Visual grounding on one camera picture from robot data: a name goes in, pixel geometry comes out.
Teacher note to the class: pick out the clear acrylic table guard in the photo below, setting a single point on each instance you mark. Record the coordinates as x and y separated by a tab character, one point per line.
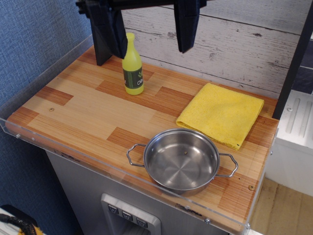
80	111

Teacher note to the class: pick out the black and yellow object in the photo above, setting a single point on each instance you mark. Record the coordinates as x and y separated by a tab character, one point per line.
15	222

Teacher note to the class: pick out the yellow olive oil bottle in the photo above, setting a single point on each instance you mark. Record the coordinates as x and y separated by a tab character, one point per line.
132	68

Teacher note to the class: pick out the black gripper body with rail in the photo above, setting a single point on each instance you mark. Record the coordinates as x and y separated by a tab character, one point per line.
128	4

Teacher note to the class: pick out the stainless steel pot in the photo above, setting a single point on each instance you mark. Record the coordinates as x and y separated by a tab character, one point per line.
181	160

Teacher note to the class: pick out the black vertical post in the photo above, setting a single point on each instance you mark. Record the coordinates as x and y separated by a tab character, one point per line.
295	64

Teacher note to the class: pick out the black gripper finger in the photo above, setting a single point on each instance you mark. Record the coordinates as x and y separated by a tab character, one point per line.
187	13
108	30

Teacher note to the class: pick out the folded yellow cloth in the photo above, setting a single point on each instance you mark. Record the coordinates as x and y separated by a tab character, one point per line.
223	115

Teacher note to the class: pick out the white ribbed box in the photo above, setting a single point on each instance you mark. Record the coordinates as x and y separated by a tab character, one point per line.
290	162

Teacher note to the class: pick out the grey toy fridge cabinet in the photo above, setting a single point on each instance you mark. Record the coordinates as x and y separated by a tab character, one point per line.
104	206

